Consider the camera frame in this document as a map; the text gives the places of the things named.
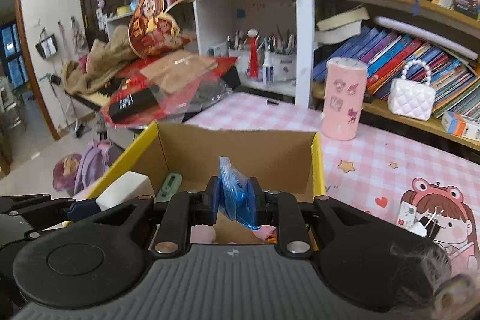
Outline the yellow cardboard box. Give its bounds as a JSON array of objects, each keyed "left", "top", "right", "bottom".
[{"left": 78, "top": 123, "right": 315, "bottom": 258}]

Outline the pink checkered tablecloth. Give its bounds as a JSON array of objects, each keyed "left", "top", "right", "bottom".
[{"left": 189, "top": 93, "right": 479, "bottom": 207}]

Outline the blue plastic item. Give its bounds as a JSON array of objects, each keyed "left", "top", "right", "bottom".
[{"left": 219, "top": 157, "right": 260, "bottom": 230}]

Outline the purple trash bin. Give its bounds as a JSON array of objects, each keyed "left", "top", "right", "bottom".
[{"left": 53, "top": 154, "right": 81, "bottom": 192}]

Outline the white cubby shelf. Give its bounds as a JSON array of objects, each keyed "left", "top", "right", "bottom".
[{"left": 106, "top": 0, "right": 316, "bottom": 107}]

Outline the black rectangular box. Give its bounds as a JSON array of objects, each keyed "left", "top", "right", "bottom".
[{"left": 109, "top": 85, "right": 161, "bottom": 123}]

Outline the pink plush toy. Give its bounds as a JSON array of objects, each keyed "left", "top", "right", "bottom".
[{"left": 190, "top": 225, "right": 277, "bottom": 244}]

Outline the teal correction tape dispenser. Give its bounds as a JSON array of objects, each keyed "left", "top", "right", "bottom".
[{"left": 155, "top": 173, "right": 182, "bottom": 202}]

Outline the wooden bookshelf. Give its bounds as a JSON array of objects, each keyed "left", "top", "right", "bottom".
[{"left": 312, "top": 0, "right": 479, "bottom": 142}]

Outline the pink cylindrical pen holder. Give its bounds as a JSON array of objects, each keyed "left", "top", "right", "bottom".
[{"left": 320, "top": 57, "right": 368, "bottom": 141}]

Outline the cartoon desk mat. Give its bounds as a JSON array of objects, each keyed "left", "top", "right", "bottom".
[{"left": 359, "top": 175, "right": 480, "bottom": 276}]

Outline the red cartoon fortune decoration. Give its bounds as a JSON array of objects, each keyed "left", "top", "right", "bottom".
[{"left": 128, "top": 0, "right": 191, "bottom": 58}]

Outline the white quilted mini purse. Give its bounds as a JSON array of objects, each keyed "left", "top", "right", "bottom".
[{"left": 387, "top": 60, "right": 435, "bottom": 121}]

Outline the purple school backpack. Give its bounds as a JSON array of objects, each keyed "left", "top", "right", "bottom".
[{"left": 73, "top": 139, "right": 124, "bottom": 196}]

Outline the white eraser block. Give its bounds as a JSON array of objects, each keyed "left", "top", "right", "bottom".
[{"left": 95, "top": 171, "right": 155, "bottom": 211}]

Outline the white pen cup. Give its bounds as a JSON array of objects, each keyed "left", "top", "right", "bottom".
[{"left": 267, "top": 53, "right": 296, "bottom": 83}]

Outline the orange white small box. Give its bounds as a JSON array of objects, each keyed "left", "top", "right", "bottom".
[{"left": 441, "top": 111, "right": 480, "bottom": 140}]

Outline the brown plush blanket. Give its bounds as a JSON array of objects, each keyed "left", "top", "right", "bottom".
[{"left": 62, "top": 25, "right": 137, "bottom": 95}]

